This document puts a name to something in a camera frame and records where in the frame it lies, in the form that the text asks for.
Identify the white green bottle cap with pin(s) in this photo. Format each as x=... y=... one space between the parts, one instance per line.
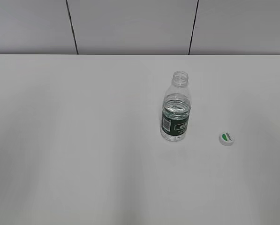
x=226 y=139

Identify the clear Cestbon water bottle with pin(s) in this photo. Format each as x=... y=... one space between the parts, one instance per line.
x=176 y=108

